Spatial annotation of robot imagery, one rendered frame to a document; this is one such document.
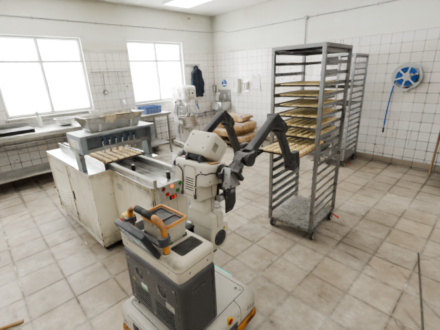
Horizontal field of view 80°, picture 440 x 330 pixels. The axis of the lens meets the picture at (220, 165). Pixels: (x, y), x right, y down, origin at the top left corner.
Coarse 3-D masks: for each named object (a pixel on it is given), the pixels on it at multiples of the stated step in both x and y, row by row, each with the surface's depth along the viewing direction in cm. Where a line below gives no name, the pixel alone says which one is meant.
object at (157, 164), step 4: (136, 156) 261; (140, 156) 255; (144, 156) 253; (140, 160) 258; (144, 160) 252; (148, 160) 247; (152, 160) 242; (156, 160) 239; (152, 164) 244; (156, 164) 238; (160, 164) 233; (164, 164) 229; (168, 164) 227; (160, 168) 235; (164, 168) 231; (168, 168) 226; (172, 172) 224
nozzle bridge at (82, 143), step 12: (72, 132) 238; (84, 132) 235; (96, 132) 233; (108, 132) 233; (120, 132) 250; (132, 132) 259; (144, 132) 268; (72, 144) 234; (84, 144) 220; (96, 144) 236; (108, 144) 244; (120, 144) 247; (144, 144) 282; (84, 168) 235
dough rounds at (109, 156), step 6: (108, 150) 274; (114, 150) 272; (120, 150) 271; (126, 150) 274; (132, 150) 269; (90, 156) 260; (96, 156) 253; (102, 156) 251; (108, 156) 250; (114, 156) 249; (120, 156) 248; (126, 156) 251
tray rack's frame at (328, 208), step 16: (288, 48) 219; (304, 48) 255; (320, 48) 259; (352, 48) 243; (336, 160) 280; (336, 176) 285; (288, 208) 296; (304, 208) 295; (288, 224) 270; (304, 224) 265
